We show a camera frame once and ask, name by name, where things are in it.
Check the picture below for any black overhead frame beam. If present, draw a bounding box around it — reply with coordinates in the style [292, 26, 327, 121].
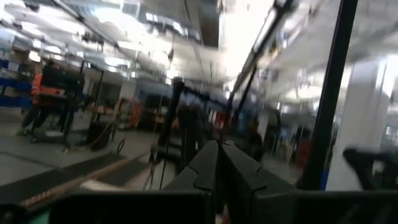
[231, 0, 295, 94]

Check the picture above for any blue storage bin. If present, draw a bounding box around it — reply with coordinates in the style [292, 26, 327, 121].
[0, 58, 34, 108]

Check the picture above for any person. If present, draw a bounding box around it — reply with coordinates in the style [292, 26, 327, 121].
[19, 60, 67, 138]

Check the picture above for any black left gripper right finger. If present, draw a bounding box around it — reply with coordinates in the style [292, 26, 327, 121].
[220, 141, 297, 224]

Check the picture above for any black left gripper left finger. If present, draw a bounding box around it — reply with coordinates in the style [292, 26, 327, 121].
[163, 139, 220, 192]

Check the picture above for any black frame post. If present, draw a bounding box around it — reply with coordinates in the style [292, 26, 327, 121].
[298, 0, 360, 191]

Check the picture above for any white pillar cabinet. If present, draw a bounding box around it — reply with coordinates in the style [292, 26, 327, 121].
[325, 58, 391, 191]

